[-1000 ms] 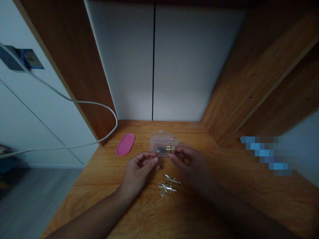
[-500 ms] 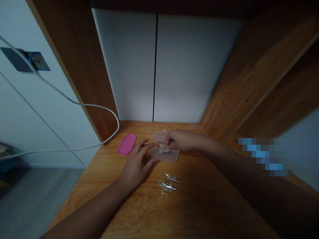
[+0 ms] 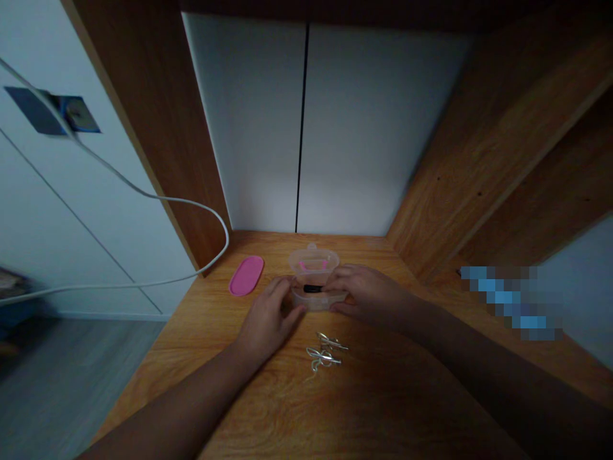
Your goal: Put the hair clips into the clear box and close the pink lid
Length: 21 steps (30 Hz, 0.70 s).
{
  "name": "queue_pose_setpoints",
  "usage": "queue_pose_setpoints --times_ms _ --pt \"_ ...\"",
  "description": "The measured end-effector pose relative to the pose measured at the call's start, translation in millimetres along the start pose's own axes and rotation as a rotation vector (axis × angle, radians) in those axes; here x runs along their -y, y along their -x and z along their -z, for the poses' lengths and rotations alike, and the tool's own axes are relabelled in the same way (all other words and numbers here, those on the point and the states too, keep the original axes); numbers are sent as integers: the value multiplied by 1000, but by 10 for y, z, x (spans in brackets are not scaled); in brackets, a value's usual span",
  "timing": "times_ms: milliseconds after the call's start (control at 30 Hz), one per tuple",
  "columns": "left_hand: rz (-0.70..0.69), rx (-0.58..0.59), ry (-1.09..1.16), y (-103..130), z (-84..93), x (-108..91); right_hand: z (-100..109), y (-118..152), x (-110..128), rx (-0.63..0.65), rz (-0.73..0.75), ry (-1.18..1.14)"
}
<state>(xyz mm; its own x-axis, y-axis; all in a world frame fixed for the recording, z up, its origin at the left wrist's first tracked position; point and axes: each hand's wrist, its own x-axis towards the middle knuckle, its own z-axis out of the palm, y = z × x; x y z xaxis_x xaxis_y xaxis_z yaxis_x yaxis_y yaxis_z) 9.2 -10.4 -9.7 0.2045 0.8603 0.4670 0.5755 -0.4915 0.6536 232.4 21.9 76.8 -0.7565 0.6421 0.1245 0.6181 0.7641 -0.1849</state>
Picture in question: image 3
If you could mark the person's left hand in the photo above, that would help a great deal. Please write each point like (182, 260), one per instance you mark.
(268, 318)

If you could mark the person's right hand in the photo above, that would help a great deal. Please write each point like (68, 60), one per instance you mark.
(371, 293)

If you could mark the person's left fingers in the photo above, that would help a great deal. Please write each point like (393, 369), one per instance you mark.
(278, 289)

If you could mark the person's left thumb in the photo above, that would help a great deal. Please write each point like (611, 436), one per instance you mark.
(296, 316)

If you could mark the person's right fingers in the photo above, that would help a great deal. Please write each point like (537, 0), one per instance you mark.
(337, 279)

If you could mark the person's right thumb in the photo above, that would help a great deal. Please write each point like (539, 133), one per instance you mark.
(342, 306)

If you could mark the clear plastic box with lid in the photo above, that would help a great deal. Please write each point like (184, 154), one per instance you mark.
(313, 282)

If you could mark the small black object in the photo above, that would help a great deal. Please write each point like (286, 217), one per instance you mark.
(312, 288)

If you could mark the pink oval lid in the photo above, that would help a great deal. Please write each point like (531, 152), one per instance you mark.
(246, 275)

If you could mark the silver hair clip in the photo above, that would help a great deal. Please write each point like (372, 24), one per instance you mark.
(323, 358)
(331, 342)

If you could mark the wooden desk frame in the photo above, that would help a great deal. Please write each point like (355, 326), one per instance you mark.
(431, 167)

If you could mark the wall socket with plug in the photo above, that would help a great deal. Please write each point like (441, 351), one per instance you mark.
(57, 111)

